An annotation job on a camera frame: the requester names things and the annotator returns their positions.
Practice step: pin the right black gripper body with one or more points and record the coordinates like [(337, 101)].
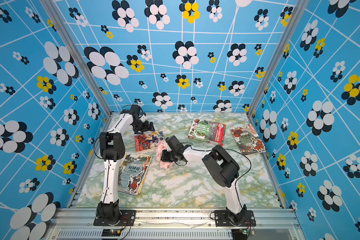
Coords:
[(169, 156)]

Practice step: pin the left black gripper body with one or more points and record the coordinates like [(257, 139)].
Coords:
[(140, 126)]

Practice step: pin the pink cloth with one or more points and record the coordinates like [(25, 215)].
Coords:
[(159, 153)]

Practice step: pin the red manga book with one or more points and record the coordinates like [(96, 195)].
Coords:
[(148, 142)]

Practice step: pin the grey teal warrior book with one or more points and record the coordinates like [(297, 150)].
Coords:
[(132, 173)]

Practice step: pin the green red dinosaur book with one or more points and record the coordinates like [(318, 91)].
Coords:
[(207, 131)]

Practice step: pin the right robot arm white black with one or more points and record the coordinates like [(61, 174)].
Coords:
[(222, 167)]

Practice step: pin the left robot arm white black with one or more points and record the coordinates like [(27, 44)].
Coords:
[(112, 151)]

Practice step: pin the red brown illustrated book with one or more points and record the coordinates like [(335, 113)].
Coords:
[(248, 140)]

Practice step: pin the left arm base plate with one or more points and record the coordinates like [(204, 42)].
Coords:
[(115, 218)]

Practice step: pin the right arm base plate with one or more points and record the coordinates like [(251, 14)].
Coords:
[(225, 218)]

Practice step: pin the aluminium front rail frame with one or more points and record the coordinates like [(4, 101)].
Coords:
[(176, 224)]

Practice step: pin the left aluminium corner post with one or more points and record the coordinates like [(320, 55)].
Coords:
[(68, 40)]

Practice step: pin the aluminium corner post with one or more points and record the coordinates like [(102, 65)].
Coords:
[(68, 40), (276, 57)]

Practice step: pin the right aluminium corner post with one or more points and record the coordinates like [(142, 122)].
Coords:
[(276, 57)]

